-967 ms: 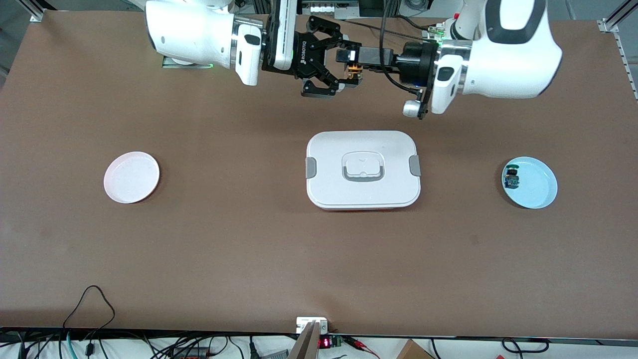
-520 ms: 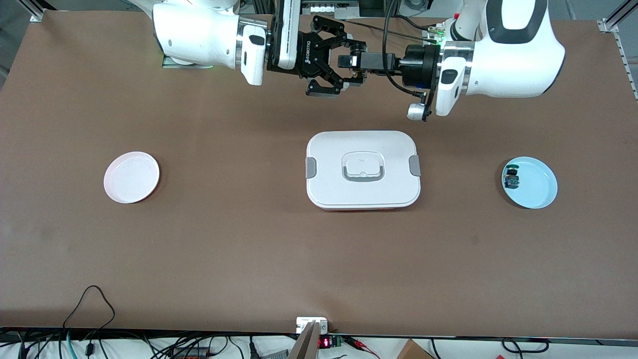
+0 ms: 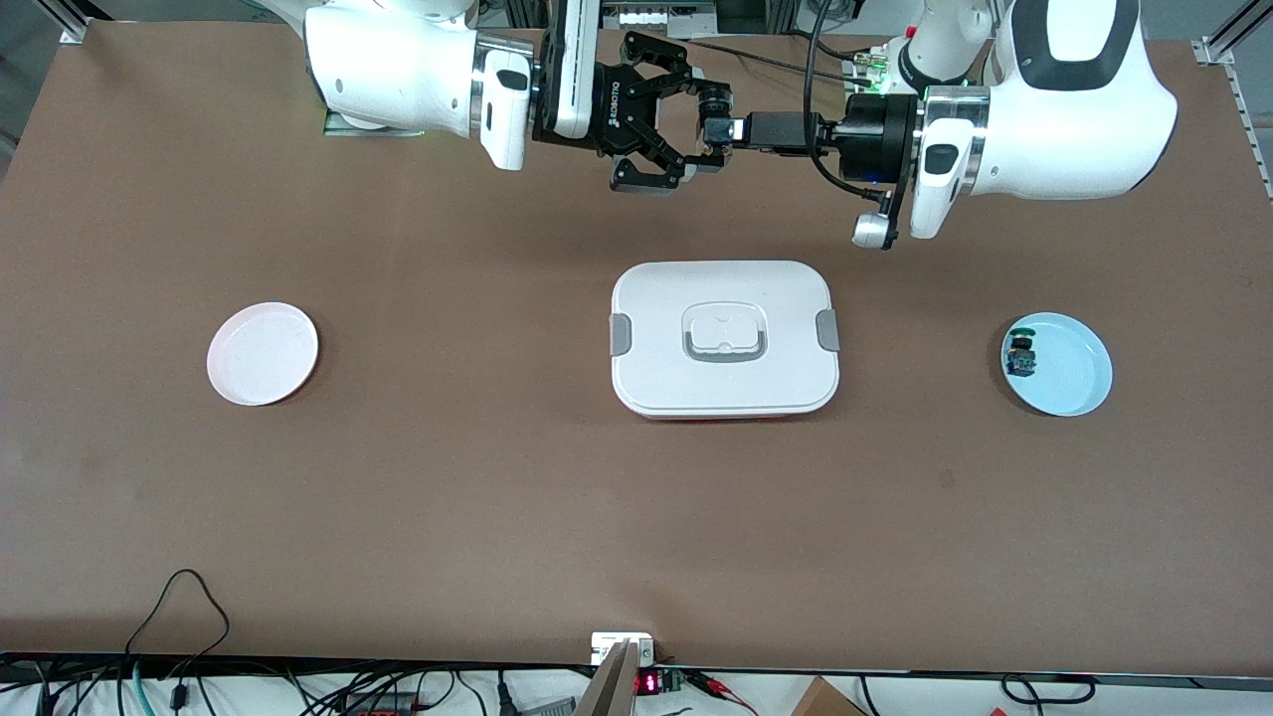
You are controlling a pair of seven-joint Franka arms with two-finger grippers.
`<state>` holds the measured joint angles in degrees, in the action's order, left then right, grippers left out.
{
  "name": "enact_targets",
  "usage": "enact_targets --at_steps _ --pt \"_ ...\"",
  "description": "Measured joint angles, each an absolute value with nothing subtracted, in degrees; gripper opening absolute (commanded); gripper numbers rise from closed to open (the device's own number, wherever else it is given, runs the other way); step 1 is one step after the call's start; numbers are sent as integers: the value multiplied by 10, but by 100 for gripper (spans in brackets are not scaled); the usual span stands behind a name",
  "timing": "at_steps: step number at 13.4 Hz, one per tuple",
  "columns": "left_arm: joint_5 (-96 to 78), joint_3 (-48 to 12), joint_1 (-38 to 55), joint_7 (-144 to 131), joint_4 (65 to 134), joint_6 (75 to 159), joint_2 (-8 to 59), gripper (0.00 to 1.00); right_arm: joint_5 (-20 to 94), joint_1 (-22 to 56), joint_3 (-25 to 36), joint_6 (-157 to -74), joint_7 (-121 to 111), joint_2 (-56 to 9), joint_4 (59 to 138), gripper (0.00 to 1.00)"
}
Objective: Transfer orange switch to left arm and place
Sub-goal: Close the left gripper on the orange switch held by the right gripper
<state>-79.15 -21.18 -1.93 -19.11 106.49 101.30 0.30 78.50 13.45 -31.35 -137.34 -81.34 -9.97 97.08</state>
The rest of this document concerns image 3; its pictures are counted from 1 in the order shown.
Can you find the white round plate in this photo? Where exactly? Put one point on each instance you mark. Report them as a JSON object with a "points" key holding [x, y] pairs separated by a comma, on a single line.
{"points": [[261, 353]]}

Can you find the white socket box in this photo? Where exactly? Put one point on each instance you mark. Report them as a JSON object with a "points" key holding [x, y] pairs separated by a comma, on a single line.
{"points": [[607, 646]]}

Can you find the aluminium frame rail with bracket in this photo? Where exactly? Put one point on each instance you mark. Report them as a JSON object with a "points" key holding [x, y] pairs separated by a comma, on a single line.
{"points": [[1213, 50]]}

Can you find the light blue round plate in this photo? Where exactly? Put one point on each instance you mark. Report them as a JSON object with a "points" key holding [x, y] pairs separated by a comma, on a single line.
{"points": [[1074, 368]]}

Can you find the white device with lights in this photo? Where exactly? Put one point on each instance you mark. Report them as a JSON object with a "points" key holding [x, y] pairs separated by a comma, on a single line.
{"points": [[646, 18]]}

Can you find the red digit display module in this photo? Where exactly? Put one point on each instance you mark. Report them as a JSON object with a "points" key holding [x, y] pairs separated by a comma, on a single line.
{"points": [[648, 683]]}

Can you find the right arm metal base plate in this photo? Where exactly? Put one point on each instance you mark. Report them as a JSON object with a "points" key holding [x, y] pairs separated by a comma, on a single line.
{"points": [[343, 130]]}

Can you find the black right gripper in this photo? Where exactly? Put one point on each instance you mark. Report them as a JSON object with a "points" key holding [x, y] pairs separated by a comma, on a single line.
{"points": [[609, 109]]}

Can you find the brown cardboard box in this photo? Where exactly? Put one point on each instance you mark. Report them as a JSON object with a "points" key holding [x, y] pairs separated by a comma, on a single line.
{"points": [[825, 701]]}

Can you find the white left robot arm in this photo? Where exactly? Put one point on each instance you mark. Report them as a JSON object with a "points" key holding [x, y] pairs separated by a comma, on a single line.
{"points": [[1074, 119]]}

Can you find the green push button switch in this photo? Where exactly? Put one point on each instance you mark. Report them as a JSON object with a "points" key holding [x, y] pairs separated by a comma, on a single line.
{"points": [[1021, 360]]}

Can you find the aluminium camera pole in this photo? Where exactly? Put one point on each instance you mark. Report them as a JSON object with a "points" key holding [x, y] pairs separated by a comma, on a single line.
{"points": [[612, 686]]}

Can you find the aluminium corner profile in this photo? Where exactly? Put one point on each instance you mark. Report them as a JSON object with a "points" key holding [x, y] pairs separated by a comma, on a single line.
{"points": [[75, 22]]}

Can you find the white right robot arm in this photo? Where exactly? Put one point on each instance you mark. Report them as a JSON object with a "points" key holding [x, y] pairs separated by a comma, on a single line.
{"points": [[398, 70]]}

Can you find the white lunch box grey clips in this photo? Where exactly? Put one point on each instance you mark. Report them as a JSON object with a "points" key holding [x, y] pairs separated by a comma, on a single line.
{"points": [[726, 298]]}

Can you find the red clip leads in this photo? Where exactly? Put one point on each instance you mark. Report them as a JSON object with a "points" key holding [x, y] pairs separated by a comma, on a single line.
{"points": [[721, 686]]}

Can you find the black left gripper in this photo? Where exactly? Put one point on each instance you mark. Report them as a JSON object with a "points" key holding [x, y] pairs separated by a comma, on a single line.
{"points": [[873, 136]]}

